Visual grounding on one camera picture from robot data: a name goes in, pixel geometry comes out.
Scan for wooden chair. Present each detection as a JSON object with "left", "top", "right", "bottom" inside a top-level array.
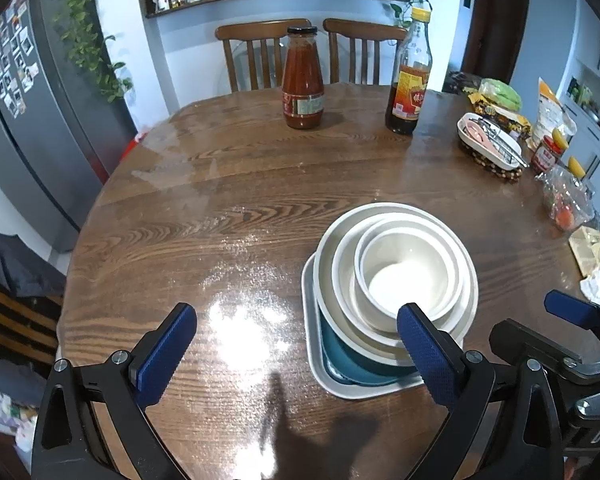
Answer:
[
  {"left": 322, "top": 18, "right": 408, "bottom": 86},
  {"left": 215, "top": 19, "right": 313, "bottom": 93}
]

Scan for pink slotted spoon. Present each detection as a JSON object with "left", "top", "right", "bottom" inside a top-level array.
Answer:
[{"left": 467, "top": 120, "right": 501, "bottom": 153}]

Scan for white utensil tray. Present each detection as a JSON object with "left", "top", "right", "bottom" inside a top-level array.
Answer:
[{"left": 456, "top": 112, "right": 523, "bottom": 170}]

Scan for white straight-sided bowl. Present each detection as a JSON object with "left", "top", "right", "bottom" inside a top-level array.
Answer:
[{"left": 353, "top": 229, "right": 465, "bottom": 335}]

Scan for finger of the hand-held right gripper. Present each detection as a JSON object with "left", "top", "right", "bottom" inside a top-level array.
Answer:
[
  {"left": 489, "top": 319, "right": 586, "bottom": 378},
  {"left": 544, "top": 289, "right": 600, "bottom": 333}
]

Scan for grey refrigerator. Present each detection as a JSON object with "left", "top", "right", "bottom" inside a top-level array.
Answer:
[{"left": 0, "top": 0, "right": 136, "bottom": 253}]

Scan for wooden slatted bench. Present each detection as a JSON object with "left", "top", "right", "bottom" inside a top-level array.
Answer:
[{"left": 0, "top": 280, "right": 63, "bottom": 378}]

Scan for large white bowl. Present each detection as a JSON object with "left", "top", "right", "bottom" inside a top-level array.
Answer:
[{"left": 313, "top": 202, "right": 479, "bottom": 367}]

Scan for orange and white bag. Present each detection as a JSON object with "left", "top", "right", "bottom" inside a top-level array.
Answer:
[{"left": 530, "top": 77, "right": 578, "bottom": 151}]

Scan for yellowish tissue box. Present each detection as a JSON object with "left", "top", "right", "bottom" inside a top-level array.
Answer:
[{"left": 568, "top": 225, "right": 600, "bottom": 278}]

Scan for metal tongs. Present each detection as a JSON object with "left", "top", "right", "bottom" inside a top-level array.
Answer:
[{"left": 472, "top": 117, "right": 528, "bottom": 168}]

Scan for dark patterned packet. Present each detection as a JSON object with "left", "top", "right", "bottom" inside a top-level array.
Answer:
[{"left": 442, "top": 71, "right": 483, "bottom": 96}]

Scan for large green hanging vine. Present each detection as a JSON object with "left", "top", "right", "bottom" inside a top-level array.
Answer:
[{"left": 55, "top": 0, "right": 133, "bottom": 103}]

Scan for yellow snack packet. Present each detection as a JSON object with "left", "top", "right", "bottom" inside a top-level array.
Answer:
[{"left": 467, "top": 92, "right": 531, "bottom": 141}]

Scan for dark cloth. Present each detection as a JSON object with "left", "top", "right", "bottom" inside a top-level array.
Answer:
[{"left": 0, "top": 220, "right": 68, "bottom": 301}]

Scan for green vegetable bag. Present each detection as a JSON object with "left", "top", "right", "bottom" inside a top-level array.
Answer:
[{"left": 479, "top": 78, "right": 523, "bottom": 111}]

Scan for dark vinegar bottle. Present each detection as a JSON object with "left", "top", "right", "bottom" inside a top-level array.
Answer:
[{"left": 385, "top": 6, "right": 433, "bottom": 136}]

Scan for red sauce bottle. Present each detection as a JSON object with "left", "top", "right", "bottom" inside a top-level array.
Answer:
[{"left": 281, "top": 26, "right": 326, "bottom": 131}]

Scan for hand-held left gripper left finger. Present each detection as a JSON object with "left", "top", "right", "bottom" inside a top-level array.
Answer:
[{"left": 31, "top": 302, "right": 198, "bottom": 480}]

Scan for small white bowl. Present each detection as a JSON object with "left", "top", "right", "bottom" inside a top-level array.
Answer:
[{"left": 331, "top": 212, "right": 470, "bottom": 348}]

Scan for wooden beaded trivet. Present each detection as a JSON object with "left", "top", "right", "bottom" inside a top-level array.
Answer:
[{"left": 457, "top": 137, "right": 523, "bottom": 183}]

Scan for floor clutter pile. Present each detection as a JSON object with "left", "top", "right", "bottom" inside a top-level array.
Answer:
[{"left": 0, "top": 380, "right": 41, "bottom": 456}]

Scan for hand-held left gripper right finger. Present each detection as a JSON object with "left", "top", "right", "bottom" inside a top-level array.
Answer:
[{"left": 396, "top": 302, "right": 566, "bottom": 480}]

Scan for dark brown door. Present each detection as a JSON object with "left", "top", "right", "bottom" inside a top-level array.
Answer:
[{"left": 461, "top": 0, "right": 531, "bottom": 86}]

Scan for red sauce jar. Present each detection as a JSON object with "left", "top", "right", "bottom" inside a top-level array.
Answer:
[{"left": 530, "top": 135, "right": 566, "bottom": 176}]

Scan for group of fridge photo magnets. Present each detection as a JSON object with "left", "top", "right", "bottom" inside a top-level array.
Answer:
[{"left": 0, "top": 0, "right": 41, "bottom": 121}]

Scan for clear plastic bag of tomatoes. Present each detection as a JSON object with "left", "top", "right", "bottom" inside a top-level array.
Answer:
[{"left": 535, "top": 165, "right": 598, "bottom": 233}]

